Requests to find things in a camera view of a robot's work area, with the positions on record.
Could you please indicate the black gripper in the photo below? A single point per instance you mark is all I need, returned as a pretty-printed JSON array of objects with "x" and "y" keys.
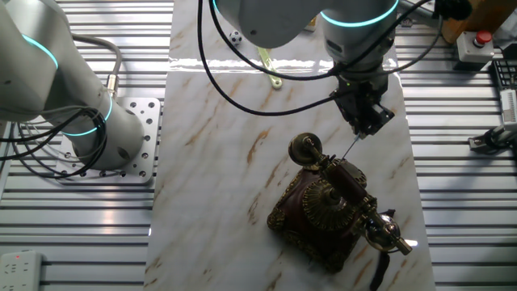
[{"x": 359, "y": 95}]

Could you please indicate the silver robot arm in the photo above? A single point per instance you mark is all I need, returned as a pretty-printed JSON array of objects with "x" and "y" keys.
[{"x": 40, "y": 81}]

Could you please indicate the yellow-green fly swatter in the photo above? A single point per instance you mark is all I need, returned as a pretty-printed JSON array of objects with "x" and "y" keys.
[{"x": 276, "y": 83}]

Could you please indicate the red emergency stop button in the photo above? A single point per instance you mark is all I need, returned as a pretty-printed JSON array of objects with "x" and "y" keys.
[{"x": 472, "y": 50}]

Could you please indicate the black fuzzy microphone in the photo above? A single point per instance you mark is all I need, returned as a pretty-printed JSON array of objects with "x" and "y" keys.
[{"x": 452, "y": 9}]

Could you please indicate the black keyboard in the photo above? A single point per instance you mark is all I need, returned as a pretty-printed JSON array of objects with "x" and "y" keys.
[{"x": 507, "y": 74}]

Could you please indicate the mini soccer ball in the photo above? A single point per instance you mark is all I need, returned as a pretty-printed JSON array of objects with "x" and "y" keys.
[{"x": 235, "y": 37}]

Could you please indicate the brown cardboard box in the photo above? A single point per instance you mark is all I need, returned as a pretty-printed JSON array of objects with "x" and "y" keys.
[{"x": 484, "y": 16}]

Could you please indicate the white crumpled sheet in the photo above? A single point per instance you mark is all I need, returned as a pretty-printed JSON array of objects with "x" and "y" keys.
[{"x": 508, "y": 36}]

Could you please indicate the white power strip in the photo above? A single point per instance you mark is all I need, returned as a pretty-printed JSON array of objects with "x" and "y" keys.
[{"x": 18, "y": 271}]

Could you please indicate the metal camera mount clamp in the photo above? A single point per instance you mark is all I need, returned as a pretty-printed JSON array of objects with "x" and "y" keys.
[{"x": 494, "y": 139}]

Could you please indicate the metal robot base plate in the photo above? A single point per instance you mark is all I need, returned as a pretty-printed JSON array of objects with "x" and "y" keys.
[{"x": 149, "y": 121}]

